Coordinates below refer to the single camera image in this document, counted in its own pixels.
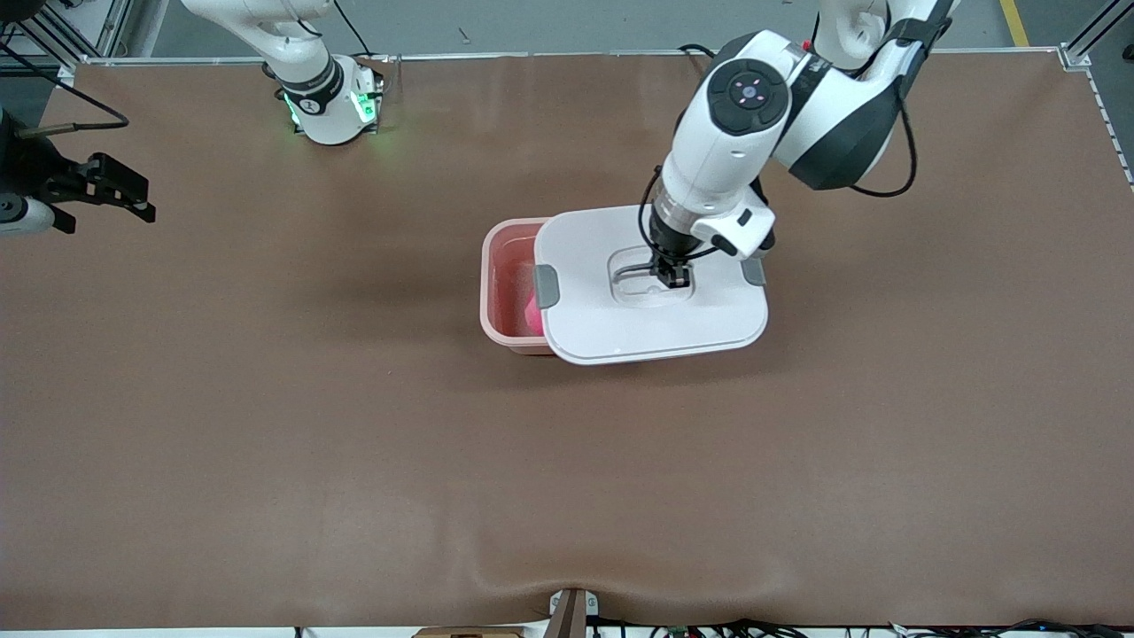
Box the white box lid grey latches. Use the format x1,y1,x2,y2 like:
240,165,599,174
533,205,770,366

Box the pink plastic storage box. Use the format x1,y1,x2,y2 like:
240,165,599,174
480,217,561,357

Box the brown table mat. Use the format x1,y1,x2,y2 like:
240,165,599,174
0,49,1134,632

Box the metal table edge clamp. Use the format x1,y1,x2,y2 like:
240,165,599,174
548,587,600,638

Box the aluminium frame profile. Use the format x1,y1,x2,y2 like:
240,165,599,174
1060,0,1134,70
0,0,134,74

